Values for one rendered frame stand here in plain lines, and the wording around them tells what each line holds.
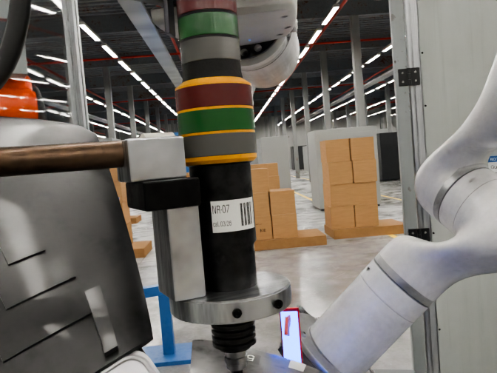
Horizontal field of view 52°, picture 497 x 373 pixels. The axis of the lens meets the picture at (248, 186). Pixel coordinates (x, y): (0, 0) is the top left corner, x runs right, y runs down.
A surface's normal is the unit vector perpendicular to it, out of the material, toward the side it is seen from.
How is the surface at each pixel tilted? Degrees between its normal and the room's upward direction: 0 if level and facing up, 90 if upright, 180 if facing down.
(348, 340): 84
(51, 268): 43
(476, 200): 58
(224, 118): 90
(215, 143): 90
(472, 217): 66
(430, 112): 90
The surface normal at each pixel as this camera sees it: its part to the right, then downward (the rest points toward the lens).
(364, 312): -0.48, -0.18
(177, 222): 0.44, 0.01
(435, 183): -0.78, -0.07
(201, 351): 0.10, -0.99
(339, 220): 0.04, 0.05
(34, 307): 0.18, -0.69
